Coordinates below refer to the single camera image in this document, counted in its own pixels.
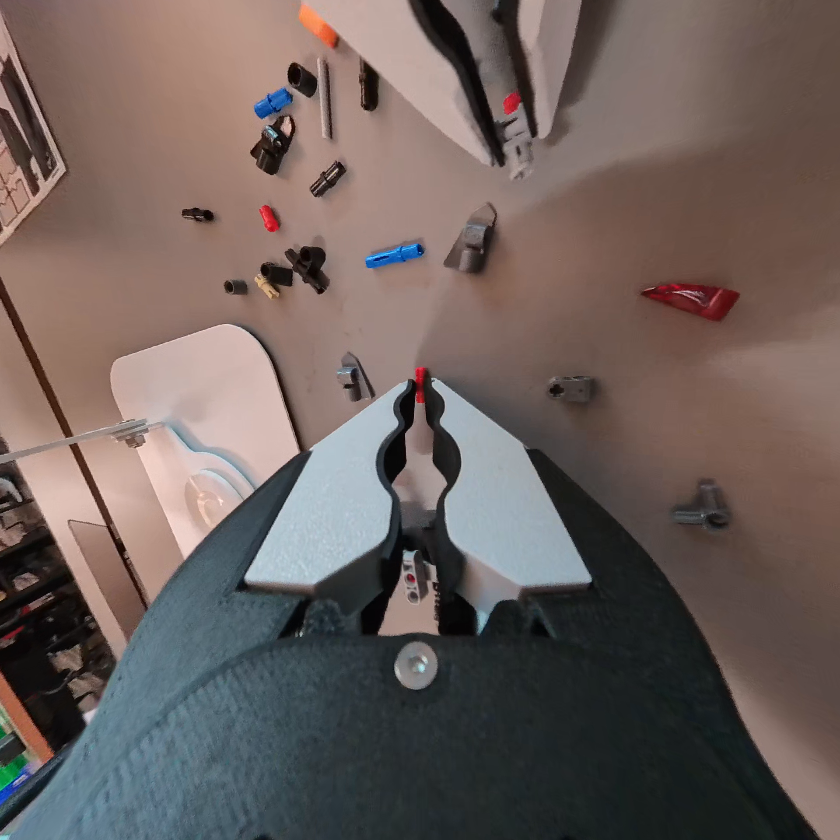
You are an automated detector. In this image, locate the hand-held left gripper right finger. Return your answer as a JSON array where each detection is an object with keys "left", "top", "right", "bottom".
[{"left": 427, "top": 379, "right": 593, "bottom": 614}]

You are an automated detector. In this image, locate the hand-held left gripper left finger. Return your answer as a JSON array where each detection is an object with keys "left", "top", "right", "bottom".
[{"left": 244, "top": 381, "right": 412, "bottom": 614}]

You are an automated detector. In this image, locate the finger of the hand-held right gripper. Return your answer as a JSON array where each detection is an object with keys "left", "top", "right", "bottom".
[
  {"left": 492, "top": 0, "right": 583, "bottom": 140},
  {"left": 307, "top": 0, "right": 508, "bottom": 169}
]

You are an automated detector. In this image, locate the light grey lego connector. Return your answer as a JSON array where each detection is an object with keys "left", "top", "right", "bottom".
[{"left": 497, "top": 92, "right": 536, "bottom": 181}]

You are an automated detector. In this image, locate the grey lego subassembly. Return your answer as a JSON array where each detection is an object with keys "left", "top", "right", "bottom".
[{"left": 399, "top": 548, "right": 442, "bottom": 627}]

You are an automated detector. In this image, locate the red translucent lego wedge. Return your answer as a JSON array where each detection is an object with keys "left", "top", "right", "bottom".
[{"left": 640, "top": 282, "right": 741, "bottom": 322}]

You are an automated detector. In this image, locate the orange lego piece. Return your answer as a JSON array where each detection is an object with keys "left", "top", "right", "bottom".
[{"left": 298, "top": 3, "right": 340, "bottom": 48}]

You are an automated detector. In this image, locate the grey lego wedge panel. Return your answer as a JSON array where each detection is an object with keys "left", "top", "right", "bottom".
[
  {"left": 336, "top": 352, "right": 375, "bottom": 403},
  {"left": 443, "top": 202, "right": 497, "bottom": 275}
]

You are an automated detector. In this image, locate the black curved lego piece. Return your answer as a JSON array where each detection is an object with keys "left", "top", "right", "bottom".
[{"left": 249, "top": 115, "right": 296, "bottom": 176}]

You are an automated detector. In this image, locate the dark grey lego connector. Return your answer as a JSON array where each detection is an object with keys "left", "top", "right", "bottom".
[{"left": 671, "top": 479, "right": 732, "bottom": 531}]

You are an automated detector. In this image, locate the long blue lego pin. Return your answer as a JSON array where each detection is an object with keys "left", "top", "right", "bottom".
[{"left": 365, "top": 241, "right": 425, "bottom": 270}]

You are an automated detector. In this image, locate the black lego cross connector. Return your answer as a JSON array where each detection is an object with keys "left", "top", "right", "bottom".
[{"left": 284, "top": 246, "right": 331, "bottom": 295}]

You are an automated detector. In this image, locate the lego sticker sheet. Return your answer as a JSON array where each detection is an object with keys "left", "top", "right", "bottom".
[{"left": 0, "top": 13, "right": 68, "bottom": 247}]

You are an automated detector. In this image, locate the white metal book stand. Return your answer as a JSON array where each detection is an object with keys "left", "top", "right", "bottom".
[{"left": 0, "top": 323, "right": 301, "bottom": 559}]

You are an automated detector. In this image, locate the dark flat sheet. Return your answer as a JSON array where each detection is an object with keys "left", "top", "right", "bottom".
[{"left": 67, "top": 520, "right": 147, "bottom": 634}]

